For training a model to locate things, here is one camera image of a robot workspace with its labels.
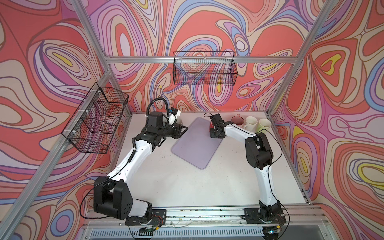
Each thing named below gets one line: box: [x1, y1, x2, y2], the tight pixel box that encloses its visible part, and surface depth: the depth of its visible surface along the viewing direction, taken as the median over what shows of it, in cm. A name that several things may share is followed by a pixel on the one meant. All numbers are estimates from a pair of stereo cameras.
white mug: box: [243, 116, 258, 132], surface depth 104 cm
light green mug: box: [257, 118, 272, 134], surface depth 103 cm
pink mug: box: [231, 113, 245, 127], surface depth 103 cm
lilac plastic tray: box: [171, 117, 223, 169], surface depth 103 cm
